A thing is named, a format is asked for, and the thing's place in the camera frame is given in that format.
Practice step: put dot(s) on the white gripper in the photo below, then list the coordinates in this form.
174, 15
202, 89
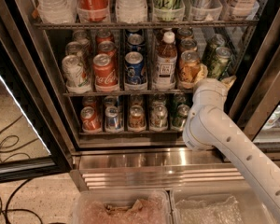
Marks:
212, 85

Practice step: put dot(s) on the green can shelf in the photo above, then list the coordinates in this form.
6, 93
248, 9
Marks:
217, 40
219, 62
180, 117

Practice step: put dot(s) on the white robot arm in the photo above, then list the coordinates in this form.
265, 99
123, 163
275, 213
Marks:
208, 125

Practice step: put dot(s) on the front gold can middle shelf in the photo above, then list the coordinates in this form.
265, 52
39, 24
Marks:
188, 66

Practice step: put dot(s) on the gold can shelf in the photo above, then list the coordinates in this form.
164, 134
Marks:
188, 44
136, 117
188, 66

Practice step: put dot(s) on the green can bottom shelf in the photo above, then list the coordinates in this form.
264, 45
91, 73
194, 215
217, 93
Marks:
180, 117

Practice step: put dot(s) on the front blue can middle shelf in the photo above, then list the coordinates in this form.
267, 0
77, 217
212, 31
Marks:
134, 68

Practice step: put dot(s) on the gold can bottom shelf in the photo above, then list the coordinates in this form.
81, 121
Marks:
136, 117

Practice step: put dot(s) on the blue white can bottom shelf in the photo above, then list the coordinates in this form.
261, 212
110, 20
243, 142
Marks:
112, 118

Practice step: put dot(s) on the front red cola can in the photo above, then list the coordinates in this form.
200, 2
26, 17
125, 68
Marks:
104, 70

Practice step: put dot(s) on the red cola can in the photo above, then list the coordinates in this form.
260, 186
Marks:
104, 70
109, 48

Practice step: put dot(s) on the middle red cola can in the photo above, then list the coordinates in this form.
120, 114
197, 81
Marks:
109, 48

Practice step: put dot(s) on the clear bottle top middle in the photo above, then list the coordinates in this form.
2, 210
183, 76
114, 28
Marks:
131, 11

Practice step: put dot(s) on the clear bottle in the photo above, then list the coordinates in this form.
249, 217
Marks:
131, 11
57, 11

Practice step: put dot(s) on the red can bottom shelf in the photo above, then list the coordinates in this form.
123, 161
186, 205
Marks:
90, 120

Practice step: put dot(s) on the front white can middle shelf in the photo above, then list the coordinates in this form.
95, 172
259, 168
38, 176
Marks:
74, 71

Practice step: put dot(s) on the open glass fridge door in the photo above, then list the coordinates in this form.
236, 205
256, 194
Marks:
34, 133

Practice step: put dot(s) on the brown tea bottle white cap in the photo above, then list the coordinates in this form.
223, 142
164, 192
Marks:
165, 60

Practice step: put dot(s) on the right clear plastic bin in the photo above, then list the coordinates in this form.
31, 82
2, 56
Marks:
230, 202

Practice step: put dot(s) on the clear plastic bin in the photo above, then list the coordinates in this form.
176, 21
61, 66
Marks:
230, 202
122, 206

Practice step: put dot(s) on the clear bottle top left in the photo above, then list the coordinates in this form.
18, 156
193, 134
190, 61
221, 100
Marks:
57, 11

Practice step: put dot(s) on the left clear plastic bin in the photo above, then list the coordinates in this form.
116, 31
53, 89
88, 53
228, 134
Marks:
122, 206

